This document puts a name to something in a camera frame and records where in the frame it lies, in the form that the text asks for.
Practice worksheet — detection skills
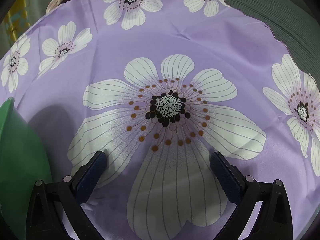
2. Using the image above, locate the yellow teal patterned object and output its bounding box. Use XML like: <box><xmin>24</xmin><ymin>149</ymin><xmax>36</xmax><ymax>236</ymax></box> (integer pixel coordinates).
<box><xmin>7</xmin><ymin>0</ymin><xmax>28</xmax><ymax>39</ymax></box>

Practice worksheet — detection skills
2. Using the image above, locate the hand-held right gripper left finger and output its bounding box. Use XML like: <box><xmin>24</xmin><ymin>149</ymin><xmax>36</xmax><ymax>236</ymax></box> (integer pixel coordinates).
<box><xmin>25</xmin><ymin>151</ymin><xmax>108</xmax><ymax>240</ymax></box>

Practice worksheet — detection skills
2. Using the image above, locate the green plastic bowl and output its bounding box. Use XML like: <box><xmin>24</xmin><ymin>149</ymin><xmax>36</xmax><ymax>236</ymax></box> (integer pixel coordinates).
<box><xmin>0</xmin><ymin>97</ymin><xmax>53</xmax><ymax>233</ymax></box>

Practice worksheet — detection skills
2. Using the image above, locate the purple floral tablecloth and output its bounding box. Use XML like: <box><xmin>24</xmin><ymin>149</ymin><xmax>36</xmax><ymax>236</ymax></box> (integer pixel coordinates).
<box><xmin>0</xmin><ymin>0</ymin><xmax>320</xmax><ymax>240</ymax></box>

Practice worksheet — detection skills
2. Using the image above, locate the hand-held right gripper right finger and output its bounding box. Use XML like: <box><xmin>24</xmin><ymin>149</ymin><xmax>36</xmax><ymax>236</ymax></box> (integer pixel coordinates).
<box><xmin>211</xmin><ymin>151</ymin><xmax>294</xmax><ymax>240</ymax></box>

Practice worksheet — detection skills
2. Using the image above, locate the grey sofa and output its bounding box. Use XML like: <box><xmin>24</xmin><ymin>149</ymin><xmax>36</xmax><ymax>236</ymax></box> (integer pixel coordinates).
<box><xmin>190</xmin><ymin>0</ymin><xmax>320</xmax><ymax>80</ymax></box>

